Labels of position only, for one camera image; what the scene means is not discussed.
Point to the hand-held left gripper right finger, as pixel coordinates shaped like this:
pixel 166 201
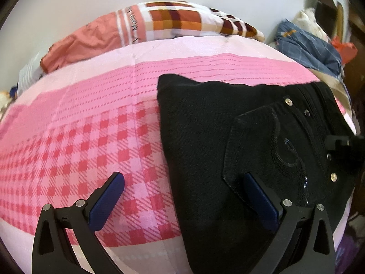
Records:
pixel 262 202

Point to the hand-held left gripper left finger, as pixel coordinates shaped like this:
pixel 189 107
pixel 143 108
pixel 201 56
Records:
pixel 107 199

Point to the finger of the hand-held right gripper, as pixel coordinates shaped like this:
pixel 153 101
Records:
pixel 332 142

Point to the black pants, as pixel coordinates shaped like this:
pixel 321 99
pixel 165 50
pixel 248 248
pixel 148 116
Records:
pixel 199 148

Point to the pink checked bed sheet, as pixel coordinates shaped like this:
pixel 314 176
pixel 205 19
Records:
pixel 85 120

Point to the orange red cloth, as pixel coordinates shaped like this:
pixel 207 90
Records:
pixel 345 50

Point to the purple bag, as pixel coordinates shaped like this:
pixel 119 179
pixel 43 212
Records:
pixel 348 248

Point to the blue checked cloth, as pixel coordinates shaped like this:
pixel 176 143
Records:
pixel 308 48

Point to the wooden furniture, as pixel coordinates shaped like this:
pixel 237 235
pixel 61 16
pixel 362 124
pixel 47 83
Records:
pixel 356 20

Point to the cream cloth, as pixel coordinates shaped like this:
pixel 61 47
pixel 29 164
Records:
pixel 308 20

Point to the floral cloth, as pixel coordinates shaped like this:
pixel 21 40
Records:
pixel 5 102

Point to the white striped cloth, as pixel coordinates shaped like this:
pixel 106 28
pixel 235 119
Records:
pixel 28 74

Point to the brown plaid pillow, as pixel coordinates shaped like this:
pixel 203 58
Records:
pixel 171 20

